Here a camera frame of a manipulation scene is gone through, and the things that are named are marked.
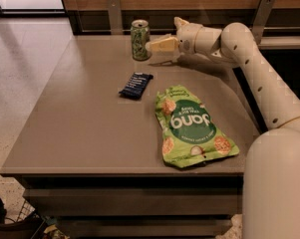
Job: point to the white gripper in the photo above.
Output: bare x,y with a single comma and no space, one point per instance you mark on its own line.
187,37

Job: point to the green soda can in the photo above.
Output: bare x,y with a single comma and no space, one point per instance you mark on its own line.
140,35

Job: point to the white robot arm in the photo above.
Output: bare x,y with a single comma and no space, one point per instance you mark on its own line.
271,190

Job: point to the dark blue snack bar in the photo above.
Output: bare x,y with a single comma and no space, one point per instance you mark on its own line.
136,85

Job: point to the green rice chips bag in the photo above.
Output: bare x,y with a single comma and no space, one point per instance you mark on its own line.
189,136

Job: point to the grey cabinet drawers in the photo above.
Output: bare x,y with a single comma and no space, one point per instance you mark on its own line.
141,207

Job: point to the dark basket with clutter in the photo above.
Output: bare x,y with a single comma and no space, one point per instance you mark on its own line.
32,227

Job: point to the left metal bracket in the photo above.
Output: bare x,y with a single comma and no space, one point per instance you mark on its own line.
115,17

